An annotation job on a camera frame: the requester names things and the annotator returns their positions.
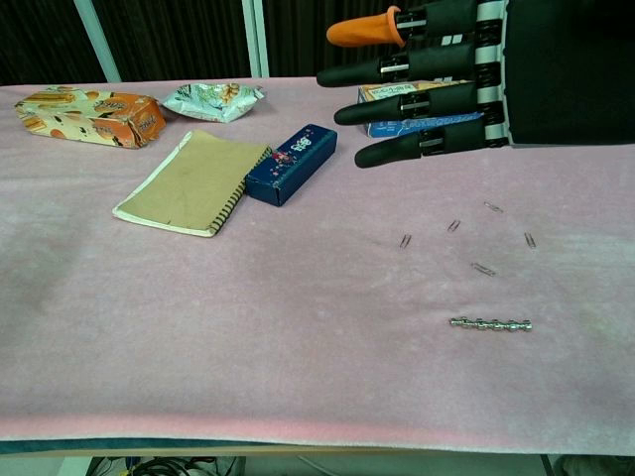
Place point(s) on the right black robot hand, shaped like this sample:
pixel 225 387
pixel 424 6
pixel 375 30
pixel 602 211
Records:
pixel 555 74

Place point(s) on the small metal paperclip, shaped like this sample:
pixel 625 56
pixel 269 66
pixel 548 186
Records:
pixel 493 207
pixel 406 241
pixel 530 240
pixel 454 226
pixel 484 269

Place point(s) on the blue biscuit box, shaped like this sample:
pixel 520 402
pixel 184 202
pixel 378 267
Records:
pixel 377 91

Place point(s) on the dark blue pencil box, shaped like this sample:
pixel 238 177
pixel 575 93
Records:
pixel 292 163

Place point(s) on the white-green snack bag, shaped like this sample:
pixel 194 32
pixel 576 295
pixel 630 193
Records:
pixel 213 101

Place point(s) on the brown spiral notebook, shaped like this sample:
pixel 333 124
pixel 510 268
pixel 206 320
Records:
pixel 193 183

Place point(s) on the pink table cloth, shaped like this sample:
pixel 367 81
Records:
pixel 248 322

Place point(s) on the crushed orange biscuit box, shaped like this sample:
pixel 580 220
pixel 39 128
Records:
pixel 74 116

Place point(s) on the light grey double partition post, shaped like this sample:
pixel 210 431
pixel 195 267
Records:
pixel 255 39

